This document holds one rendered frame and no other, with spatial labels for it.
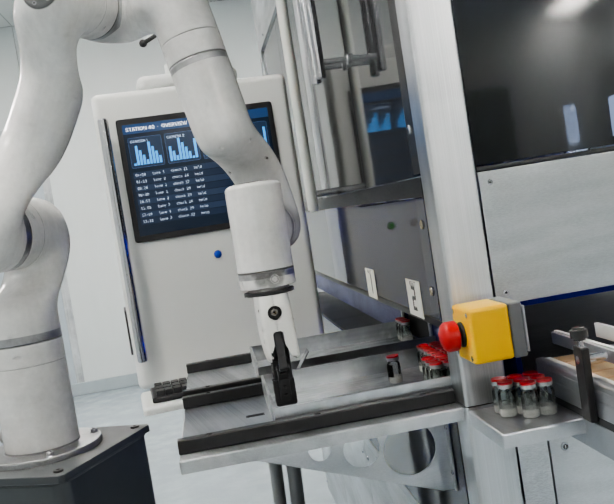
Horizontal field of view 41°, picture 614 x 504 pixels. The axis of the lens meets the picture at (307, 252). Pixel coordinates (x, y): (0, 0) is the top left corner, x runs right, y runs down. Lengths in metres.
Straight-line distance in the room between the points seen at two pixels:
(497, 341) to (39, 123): 0.75
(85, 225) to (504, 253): 5.72
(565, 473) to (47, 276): 0.87
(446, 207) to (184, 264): 1.08
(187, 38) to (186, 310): 1.02
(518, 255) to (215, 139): 0.46
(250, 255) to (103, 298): 5.57
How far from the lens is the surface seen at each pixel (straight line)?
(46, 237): 1.41
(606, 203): 1.22
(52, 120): 1.33
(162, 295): 2.09
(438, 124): 1.14
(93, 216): 6.71
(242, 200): 1.18
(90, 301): 6.74
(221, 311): 2.11
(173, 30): 1.23
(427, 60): 1.15
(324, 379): 1.45
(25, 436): 1.40
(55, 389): 1.39
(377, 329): 1.80
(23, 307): 1.37
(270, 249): 1.17
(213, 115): 1.19
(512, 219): 1.17
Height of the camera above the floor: 1.19
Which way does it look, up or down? 3 degrees down
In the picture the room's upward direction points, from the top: 9 degrees counter-clockwise
